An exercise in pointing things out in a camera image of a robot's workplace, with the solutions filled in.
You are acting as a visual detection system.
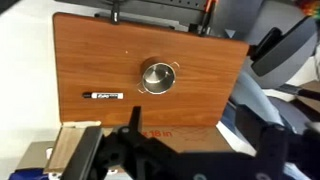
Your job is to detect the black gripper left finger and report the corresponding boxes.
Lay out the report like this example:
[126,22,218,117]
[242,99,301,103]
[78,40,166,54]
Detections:
[60,106,161,180]

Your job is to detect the black white dry-erase marker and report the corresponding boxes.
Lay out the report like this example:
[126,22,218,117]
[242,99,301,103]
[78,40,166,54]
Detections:
[81,91,125,101]

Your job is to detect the small silver metal pot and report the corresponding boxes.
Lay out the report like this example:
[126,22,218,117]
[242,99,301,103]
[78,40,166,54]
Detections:
[136,55,180,96]

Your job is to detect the blue grey office chair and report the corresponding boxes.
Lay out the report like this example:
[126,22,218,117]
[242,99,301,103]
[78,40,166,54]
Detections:
[216,0,320,134]

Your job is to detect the brown cardboard box orange print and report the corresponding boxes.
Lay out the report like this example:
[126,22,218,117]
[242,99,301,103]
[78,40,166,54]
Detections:
[141,125,236,155]

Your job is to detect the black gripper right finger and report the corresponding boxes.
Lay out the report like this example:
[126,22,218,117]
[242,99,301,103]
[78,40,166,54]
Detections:
[255,124,320,180]

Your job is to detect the light wooden plank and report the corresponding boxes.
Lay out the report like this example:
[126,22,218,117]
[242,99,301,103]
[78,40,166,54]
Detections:
[43,120,103,174]

